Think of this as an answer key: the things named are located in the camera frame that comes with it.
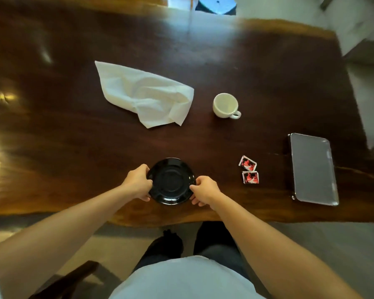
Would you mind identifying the person's right hand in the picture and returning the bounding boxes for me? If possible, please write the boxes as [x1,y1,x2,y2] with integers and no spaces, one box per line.
[189,176,224,211]

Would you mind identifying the dark wooden chair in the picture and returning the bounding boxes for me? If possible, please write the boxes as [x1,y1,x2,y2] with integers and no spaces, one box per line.
[28,260,100,299]

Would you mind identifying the red and white sachet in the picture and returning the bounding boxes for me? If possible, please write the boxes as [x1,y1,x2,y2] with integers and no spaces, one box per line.
[238,156,257,172]
[242,171,260,185]

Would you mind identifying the black saucer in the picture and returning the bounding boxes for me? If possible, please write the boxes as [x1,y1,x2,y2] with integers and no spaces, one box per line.
[147,158,196,205]

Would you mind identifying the round blue stool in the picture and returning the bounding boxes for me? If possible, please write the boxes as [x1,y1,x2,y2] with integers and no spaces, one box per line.
[195,0,237,16]

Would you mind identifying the person's right forearm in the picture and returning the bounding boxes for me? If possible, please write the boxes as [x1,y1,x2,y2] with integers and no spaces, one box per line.
[210,194,362,299]

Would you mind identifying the silver metal tray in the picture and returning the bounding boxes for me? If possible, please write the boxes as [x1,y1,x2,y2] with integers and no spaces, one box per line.
[288,133,340,206]

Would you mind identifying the person's left hand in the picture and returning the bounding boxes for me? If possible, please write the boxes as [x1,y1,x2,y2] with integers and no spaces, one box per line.
[121,164,153,202]

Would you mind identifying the person's left forearm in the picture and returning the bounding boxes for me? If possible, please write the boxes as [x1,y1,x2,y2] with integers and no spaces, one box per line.
[0,185,137,299]

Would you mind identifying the person's dark trousers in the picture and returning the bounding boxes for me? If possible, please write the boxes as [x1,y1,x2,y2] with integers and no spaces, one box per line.
[132,222,251,281]

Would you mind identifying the white paper napkin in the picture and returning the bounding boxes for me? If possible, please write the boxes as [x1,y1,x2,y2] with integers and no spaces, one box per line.
[95,61,194,129]

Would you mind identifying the white cup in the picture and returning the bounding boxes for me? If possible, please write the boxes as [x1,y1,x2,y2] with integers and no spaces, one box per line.
[213,93,242,120]

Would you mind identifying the person's white shirt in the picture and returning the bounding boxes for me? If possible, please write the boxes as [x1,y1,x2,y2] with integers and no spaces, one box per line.
[108,256,265,299]

